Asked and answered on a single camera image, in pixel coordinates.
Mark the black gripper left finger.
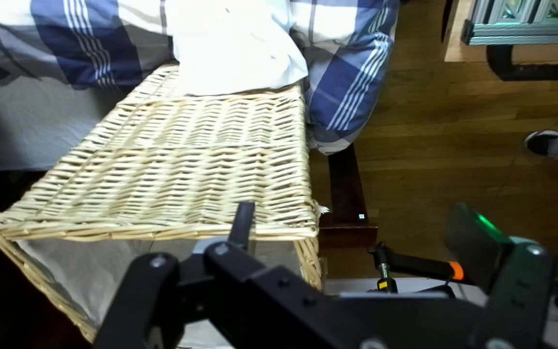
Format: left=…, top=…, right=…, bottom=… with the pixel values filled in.
left=92, top=250, right=181, bottom=349

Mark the black table foot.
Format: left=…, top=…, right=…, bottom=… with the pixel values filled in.
left=484, top=43, right=558, bottom=83

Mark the light wooden table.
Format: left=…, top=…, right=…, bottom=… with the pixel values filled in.
left=441, top=0, right=478, bottom=66

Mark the black white sneaker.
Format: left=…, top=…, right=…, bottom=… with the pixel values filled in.
left=522, top=128, right=558, bottom=161

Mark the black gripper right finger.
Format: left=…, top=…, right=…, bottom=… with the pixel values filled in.
left=447, top=202, right=555, bottom=349

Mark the white pillow case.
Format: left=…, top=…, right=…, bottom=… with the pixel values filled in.
left=160, top=0, right=311, bottom=99

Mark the blue white plaid duvet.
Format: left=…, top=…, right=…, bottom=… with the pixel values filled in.
left=0, top=0, right=402, bottom=157

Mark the black mount with orange band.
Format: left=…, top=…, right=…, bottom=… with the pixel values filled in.
left=367, top=242, right=468, bottom=295

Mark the grey pillow case cover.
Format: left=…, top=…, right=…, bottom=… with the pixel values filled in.
left=15, top=237, right=303, bottom=333

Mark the wicker washing basket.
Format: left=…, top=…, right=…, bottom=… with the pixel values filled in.
left=0, top=62, right=327, bottom=345

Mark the grey bed sheet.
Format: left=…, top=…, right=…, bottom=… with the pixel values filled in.
left=0, top=76, right=129, bottom=174

